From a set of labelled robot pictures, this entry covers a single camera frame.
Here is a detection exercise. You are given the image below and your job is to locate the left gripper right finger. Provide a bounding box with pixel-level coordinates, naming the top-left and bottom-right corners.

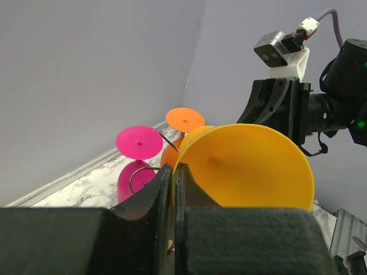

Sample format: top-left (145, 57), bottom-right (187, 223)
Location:
top-left (173, 164), bottom-right (338, 274)

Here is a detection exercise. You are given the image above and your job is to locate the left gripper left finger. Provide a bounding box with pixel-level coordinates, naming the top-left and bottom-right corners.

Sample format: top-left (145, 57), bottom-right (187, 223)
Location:
top-left (1, 165), bottom-right (173, 274)

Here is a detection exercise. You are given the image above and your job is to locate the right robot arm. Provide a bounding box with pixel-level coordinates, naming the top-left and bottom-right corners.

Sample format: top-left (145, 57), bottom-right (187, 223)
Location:
top-left (238, 38), bottom-right (366, 148)

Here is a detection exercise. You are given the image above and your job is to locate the pink wine glass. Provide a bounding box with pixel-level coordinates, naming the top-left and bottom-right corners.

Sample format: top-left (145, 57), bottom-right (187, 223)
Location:
top-left (116, 125), bottom-right (163, 203)

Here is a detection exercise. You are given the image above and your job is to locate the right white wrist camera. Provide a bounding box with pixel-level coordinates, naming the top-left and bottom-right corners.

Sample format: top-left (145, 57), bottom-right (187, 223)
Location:
top-left (254, 17), bottom-right (319, 81)

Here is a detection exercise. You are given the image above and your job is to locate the yellow wine glass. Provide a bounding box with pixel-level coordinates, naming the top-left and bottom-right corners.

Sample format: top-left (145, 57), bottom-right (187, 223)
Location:
top-left (177, 124), bottom-right (315, 211)

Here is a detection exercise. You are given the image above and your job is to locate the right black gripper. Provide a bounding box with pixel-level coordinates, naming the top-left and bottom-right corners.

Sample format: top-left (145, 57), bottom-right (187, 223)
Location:
top-left (237, 77), bottom-right (311, 146)

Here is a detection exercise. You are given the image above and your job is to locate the orange wine glass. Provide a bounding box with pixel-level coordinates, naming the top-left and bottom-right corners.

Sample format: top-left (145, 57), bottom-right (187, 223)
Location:
top-left (160, 107), bottom-right (205, 167)

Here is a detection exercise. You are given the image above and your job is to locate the metal wine glass rack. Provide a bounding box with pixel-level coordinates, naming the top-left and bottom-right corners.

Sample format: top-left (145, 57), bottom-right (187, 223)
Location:
top-left (128, 124), bottom-right (178, 194)

